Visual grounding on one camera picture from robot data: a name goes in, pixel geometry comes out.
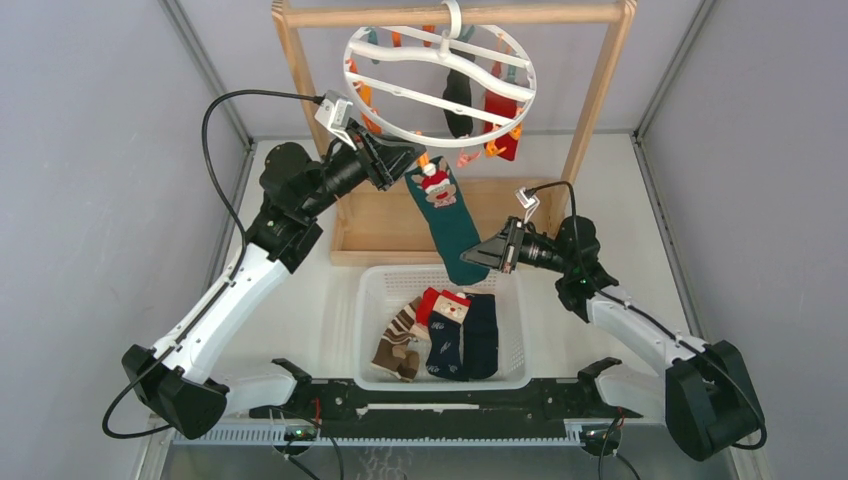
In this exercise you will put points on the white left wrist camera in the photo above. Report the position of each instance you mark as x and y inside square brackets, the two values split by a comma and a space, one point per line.
[333, 114]

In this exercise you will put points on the brown striped sock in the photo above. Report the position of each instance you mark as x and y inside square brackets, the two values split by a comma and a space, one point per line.
[393, 354]

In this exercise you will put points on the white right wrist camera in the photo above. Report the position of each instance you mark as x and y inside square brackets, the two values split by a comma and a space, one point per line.
[529, 201]

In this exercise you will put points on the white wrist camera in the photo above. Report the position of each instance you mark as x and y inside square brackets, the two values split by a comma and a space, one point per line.
[529, 201]
[333, 114]

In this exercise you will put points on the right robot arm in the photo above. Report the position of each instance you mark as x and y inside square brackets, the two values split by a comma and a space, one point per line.
[701, 391]

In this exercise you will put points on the white round clip hanger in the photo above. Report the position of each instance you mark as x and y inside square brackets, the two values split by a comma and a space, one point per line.
[396, 76]

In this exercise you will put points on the dark printed sock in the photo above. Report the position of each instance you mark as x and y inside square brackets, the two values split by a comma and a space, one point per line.
[445, 330]

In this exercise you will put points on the dark green sock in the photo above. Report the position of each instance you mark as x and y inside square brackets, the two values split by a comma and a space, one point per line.
[439, 199]

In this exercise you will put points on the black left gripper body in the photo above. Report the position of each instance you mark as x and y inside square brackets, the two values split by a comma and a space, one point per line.
[339, 176]

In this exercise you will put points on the navy sock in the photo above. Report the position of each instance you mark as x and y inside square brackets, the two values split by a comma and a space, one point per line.
[481, 337]

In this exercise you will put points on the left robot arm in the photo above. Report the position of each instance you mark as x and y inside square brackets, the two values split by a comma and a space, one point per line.
[173, 378]

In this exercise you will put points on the white perforated plastic basket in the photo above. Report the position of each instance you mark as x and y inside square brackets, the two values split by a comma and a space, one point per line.
[383, 291]

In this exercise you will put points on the black grey sock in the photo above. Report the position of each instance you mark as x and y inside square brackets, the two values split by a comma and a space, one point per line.
[458, 90]

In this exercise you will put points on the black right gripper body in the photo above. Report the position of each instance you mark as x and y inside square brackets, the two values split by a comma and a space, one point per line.
[539, 251]

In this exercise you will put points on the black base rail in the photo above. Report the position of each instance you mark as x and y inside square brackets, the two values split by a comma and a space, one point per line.
[541, 410]

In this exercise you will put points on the wooden hanger stand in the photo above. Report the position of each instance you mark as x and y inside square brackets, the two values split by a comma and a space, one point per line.
[370, 234]

